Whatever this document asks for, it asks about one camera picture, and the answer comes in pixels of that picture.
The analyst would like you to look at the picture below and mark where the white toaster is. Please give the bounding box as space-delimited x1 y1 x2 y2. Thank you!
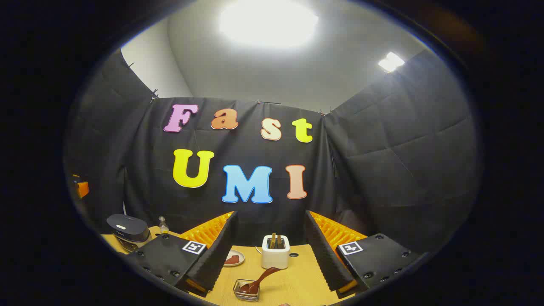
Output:
261 234 291 269

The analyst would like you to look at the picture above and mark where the metal wire chopstick holder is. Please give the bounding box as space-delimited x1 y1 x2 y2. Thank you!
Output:
233 279 261 302

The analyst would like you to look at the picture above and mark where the dark grey rice cooker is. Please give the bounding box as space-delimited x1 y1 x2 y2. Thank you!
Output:
106 214 152 254

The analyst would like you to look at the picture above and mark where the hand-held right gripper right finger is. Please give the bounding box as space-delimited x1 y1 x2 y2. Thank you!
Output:
303 210 422 299

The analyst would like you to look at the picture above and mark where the round white plate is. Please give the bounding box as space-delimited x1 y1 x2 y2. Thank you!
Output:
224 249 245 267

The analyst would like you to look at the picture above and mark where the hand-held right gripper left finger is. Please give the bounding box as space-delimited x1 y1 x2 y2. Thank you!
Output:
126 211 238 298

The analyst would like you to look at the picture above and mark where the large ceiling light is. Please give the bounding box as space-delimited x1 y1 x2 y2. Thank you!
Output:
219 0 319 48

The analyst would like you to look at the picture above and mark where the small ceiling light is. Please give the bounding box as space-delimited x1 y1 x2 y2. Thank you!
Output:
378 52 405 73

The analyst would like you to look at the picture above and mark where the brown wooden spoon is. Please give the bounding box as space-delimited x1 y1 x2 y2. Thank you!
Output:
237 267 281 295

